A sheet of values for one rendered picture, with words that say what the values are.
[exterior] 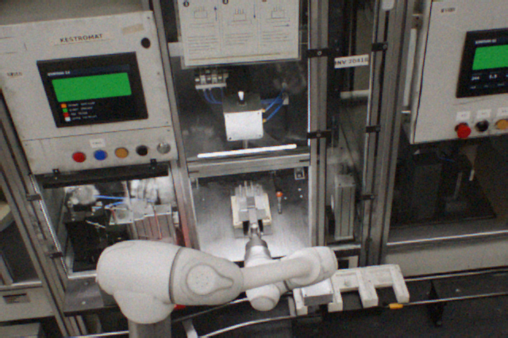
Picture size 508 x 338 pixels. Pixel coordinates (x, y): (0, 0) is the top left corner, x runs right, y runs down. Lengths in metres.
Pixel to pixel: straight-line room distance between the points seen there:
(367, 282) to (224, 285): 0.86
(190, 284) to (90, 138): 0.64
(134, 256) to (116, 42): 0.56
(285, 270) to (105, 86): 0.68
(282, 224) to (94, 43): 0.99
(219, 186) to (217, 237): 0.28
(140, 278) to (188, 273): 0.12
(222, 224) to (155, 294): 0.92
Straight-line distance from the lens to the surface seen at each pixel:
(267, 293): 1.96
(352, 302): 2.21
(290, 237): 2.31
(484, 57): 1.89
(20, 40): 1.77
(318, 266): 1.95
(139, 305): 1.52
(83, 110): 1.82
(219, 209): 2.43
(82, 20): 1.71
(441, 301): 2.28
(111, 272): 1.52
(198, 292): 1.41
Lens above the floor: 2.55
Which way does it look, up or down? 42 degrees down
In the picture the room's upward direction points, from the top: 4 degrees counter-clockwise
